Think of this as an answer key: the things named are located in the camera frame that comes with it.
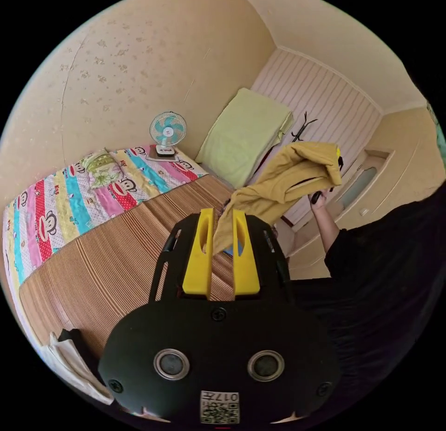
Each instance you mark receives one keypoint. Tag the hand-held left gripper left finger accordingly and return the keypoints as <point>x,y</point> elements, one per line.
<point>195,263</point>

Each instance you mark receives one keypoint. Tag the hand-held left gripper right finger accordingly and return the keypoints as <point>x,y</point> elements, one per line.
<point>248,274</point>

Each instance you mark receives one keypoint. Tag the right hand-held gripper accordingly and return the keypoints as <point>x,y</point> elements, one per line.
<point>316,197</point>

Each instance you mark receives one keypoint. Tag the yellow long sleeve shirt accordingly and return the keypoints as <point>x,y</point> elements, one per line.
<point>278,187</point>

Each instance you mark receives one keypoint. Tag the person's right forearm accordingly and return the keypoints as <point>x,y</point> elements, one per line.
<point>325,232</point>

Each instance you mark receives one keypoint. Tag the person's right hand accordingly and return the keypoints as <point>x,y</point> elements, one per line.
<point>320,206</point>

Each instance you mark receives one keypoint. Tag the cream door with glass panel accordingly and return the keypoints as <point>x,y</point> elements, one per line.
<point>362,183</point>

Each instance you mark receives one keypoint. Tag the black coat rack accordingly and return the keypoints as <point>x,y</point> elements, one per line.
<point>302,128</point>

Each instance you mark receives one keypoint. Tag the bed with mat and quilt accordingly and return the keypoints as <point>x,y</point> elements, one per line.
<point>104,263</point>

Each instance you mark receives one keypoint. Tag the folded light green blanket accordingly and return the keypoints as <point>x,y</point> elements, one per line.
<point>244,135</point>

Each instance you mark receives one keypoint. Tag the person's body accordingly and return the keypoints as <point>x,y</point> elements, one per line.
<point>376,298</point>

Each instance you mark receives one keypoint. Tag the small teal table fan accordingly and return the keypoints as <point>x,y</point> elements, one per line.
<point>167,133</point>

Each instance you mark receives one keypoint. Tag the floral green pillow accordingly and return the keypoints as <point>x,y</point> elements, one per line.
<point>99,168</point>

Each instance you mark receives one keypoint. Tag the pile of clothes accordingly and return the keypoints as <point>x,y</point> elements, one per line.
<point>71,354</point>

